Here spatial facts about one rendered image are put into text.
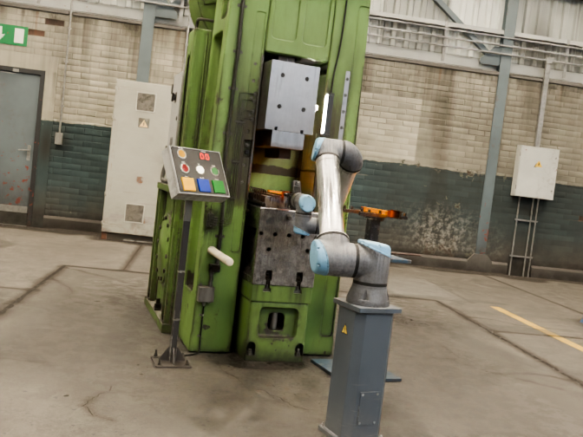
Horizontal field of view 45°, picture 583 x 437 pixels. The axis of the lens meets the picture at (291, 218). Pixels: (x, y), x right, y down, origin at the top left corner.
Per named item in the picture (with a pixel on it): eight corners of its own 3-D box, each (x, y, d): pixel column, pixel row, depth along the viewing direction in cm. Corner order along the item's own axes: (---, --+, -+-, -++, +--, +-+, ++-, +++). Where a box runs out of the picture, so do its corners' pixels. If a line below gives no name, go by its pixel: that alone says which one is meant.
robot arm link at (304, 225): (315, 237, 376) (317, 214, 375) (293, 235, 374) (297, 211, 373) (311, 235, 385) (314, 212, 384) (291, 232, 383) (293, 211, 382)
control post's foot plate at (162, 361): (193, 368, 383) (195, 352, 383) (153, 368, 376) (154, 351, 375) (186, 357, 404) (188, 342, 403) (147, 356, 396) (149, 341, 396)
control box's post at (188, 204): (175, 363, 389) (196, 171, 382) (168, 363, 388) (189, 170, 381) (174, 361, 392) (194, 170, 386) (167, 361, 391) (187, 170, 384)
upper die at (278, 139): (303, 150, 411) (304, 133, 411) (270, 146, 405) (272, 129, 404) (281, 150, 451) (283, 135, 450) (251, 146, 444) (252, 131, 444)
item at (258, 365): (322, 374, 402) (322, 372, 402) (224, 372, 383) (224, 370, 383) (299, 355, 439) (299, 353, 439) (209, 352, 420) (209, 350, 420)
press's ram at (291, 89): (325, 137, 415) (334, 69, 412) (264, 128, 402) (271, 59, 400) (302, 138, 455) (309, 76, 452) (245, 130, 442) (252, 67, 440)
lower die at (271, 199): (296, 210, 413) (298, 195, 413) (263, 206, 407) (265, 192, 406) (274, 205, 453) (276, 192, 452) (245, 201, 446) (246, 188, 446)
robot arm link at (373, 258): (392, 285, 299) (396, 244, 297) (353, 282, 296) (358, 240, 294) (382, 279, 314) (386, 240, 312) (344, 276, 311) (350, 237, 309)
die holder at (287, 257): (313, 287, 415) (322, 213, 412) (252, 283, 403) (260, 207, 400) (284, 271, 468) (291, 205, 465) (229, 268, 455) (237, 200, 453)
